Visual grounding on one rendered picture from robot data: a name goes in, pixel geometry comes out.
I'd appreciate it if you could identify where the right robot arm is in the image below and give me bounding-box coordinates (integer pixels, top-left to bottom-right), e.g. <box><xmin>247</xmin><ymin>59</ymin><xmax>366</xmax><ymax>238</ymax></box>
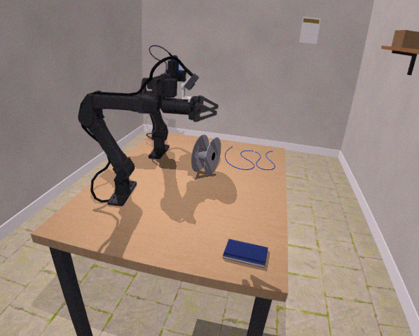
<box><xmin>78</xmin><ymin>78</ymin><xmax>177</xmax><ymax>207</ymax></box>

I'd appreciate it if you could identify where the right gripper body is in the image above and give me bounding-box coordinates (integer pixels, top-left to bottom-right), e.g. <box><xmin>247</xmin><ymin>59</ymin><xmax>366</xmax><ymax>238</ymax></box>
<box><xmin>174</xmin><ymin>76</ymin><xmax>200</xmax><ymax>122</ymax></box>

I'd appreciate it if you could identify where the grey disc with black centre hole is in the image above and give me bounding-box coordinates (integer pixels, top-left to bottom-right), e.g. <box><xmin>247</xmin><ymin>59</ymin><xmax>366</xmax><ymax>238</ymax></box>
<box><xmin>191</xmin><ymin>134</ymin><xmax>221</xmax><ymax>175</ymax></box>

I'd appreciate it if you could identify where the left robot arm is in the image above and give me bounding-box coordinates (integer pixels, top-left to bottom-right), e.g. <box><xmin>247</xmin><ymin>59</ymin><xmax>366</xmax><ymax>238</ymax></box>
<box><xmin>143</xmin><ymin>61</ymin><xmax>179</xmax><ymax>159</ymax></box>

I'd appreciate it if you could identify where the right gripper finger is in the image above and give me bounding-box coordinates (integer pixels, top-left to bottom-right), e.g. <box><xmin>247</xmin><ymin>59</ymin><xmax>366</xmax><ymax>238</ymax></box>
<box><xmin>195</xmin><ymin>102</ymin><xmax>217</xmax><ymax>122</ymax></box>
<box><xmin>200</xmin><ymin>96</ymin><xmax>219</xmax><ymax>113</ymax></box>

